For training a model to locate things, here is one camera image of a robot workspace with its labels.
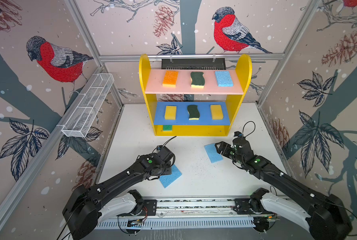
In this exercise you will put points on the yellow shelf with coloured boards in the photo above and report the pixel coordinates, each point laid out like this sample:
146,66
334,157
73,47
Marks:
151,85

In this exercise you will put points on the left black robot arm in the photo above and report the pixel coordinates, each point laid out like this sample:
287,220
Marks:
87,206

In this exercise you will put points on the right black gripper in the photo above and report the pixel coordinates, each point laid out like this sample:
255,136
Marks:
226,147

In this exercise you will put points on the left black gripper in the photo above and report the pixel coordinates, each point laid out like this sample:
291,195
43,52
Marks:
169,170

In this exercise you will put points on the dark green scrub sponge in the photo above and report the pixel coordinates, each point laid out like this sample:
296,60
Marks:
198,80
193,112

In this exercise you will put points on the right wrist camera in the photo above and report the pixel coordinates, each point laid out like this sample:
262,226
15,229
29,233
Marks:
238,134

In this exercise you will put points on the blue sponge front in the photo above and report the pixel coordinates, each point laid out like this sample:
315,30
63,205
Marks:
167,180

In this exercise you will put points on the dark green scrub sponge front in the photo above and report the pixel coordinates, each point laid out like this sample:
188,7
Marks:
198,80

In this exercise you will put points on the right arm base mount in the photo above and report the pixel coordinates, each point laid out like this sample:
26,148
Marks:
252,205

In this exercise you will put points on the black vent grille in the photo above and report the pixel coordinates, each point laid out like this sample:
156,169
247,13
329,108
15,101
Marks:
193,64

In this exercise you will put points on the orange topped yellow sponge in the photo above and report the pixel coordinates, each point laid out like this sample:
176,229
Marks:
170,79

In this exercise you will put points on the white wire mesh basket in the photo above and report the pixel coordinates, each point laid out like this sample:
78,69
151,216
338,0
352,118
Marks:
84,114

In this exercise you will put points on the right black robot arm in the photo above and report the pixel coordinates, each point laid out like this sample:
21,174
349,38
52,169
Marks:
324,217

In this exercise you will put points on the blue sponge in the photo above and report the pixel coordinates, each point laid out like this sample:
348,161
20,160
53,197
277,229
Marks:
224,79
167,180
213,156

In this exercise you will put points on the yellow sponge front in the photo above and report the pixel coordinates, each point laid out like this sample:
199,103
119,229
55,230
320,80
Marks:
217,112

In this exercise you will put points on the green topped yellow sponge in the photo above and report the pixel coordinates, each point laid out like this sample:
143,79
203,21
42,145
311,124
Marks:
167,128

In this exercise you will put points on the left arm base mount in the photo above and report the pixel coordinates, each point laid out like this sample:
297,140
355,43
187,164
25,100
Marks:
139,206

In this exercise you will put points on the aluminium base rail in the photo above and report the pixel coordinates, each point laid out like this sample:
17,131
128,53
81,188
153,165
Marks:
196,207

